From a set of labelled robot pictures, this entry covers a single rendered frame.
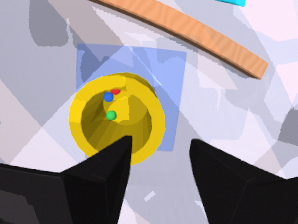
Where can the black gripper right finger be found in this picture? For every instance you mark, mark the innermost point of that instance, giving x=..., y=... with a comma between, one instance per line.
x=235, y=192

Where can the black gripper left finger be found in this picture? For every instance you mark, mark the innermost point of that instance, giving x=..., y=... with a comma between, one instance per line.
x=88, y=193

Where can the orange wooden curved bar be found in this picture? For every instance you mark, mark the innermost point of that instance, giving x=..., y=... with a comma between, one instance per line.
x=191, y=30

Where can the green marble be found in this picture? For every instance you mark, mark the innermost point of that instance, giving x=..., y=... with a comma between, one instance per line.
x=111, y=115

